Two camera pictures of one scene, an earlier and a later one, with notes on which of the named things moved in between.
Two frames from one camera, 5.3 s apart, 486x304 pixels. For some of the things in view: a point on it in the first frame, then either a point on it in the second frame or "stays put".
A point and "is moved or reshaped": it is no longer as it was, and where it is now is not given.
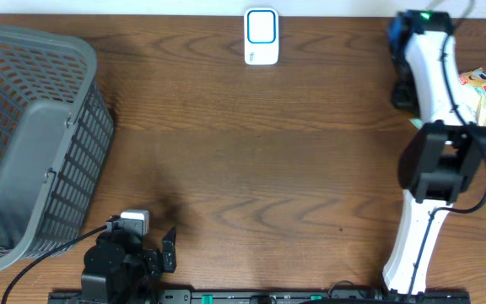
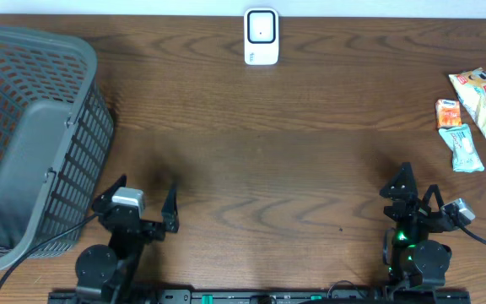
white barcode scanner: [261, 35] stays put
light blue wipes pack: [417, 122] is moved or reshaped
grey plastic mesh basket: [43, 131] stays put
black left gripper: [155, 266] to [156, 231]
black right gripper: [400, 100] to [413, 209]
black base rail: [255, 296] stays put
